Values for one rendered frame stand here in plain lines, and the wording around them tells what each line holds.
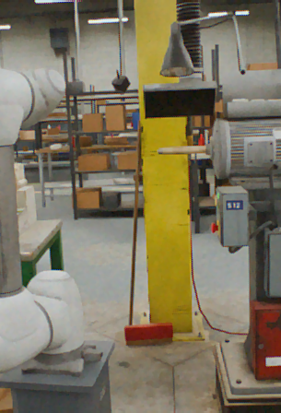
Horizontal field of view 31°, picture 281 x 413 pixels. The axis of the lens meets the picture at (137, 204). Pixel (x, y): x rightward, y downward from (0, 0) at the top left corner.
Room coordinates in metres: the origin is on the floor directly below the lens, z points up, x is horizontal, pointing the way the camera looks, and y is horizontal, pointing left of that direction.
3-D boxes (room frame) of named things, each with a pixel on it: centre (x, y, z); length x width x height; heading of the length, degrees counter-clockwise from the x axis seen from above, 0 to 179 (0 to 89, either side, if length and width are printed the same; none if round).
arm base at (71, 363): (1.41, 0.24, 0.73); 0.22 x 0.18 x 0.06; 79
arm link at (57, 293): (1.41, 0.26, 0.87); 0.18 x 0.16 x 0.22; 147
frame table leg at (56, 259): (2.34, 0.40, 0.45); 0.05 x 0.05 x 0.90; 87
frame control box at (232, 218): (1.88, -0.42, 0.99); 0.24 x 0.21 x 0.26; 87
